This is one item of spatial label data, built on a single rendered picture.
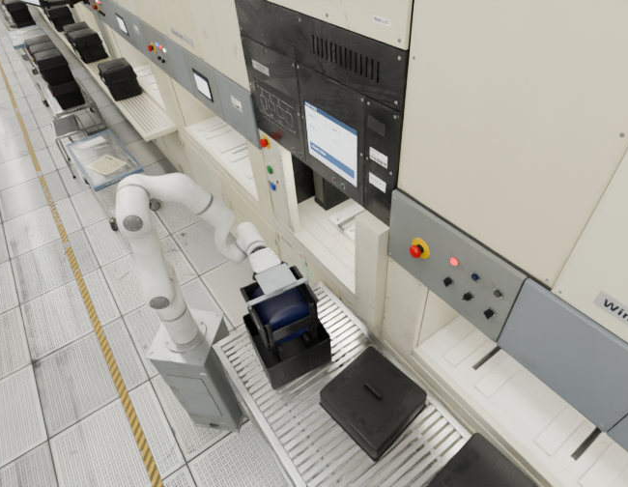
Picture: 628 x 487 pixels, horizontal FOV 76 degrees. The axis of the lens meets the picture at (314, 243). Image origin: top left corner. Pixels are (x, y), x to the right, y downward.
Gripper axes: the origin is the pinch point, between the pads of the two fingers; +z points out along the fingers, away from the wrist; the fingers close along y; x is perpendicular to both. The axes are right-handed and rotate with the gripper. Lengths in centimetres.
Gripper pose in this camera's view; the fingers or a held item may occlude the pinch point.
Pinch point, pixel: (275, 280)
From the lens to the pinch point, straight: 144.6
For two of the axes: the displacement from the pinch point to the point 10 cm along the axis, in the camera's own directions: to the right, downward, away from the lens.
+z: 4.6, 6.0, -6.5
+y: -8.8, 3.7, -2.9
